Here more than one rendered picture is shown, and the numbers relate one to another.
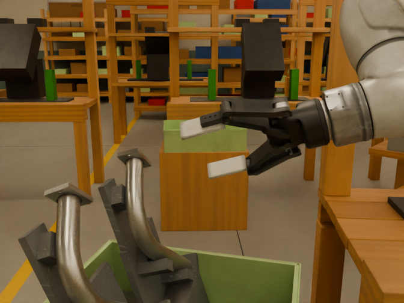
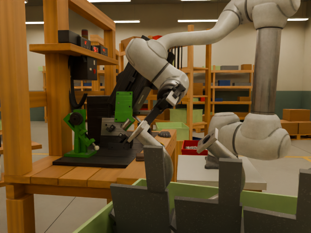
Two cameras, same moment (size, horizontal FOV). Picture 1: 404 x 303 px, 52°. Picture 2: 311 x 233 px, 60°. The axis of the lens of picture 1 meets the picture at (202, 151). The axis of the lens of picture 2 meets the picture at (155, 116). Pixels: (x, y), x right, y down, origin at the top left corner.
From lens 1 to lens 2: 98 cm
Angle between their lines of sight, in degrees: 84
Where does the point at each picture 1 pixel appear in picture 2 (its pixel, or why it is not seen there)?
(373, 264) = (123, 176)
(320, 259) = (24, 223)
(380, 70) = (177, 74)
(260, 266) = not seen: hidden behind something
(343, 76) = (21, 89)
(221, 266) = not seen: hidden behind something
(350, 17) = (147, 52)
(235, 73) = not seen: outside the picture
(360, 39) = (158, 62)
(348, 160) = (29, 146)
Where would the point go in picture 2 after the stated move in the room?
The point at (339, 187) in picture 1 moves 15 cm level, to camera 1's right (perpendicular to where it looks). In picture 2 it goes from (27, 166) to (43, 158)
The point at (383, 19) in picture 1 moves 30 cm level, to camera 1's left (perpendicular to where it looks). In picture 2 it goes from (163, 54) to (158, 40)
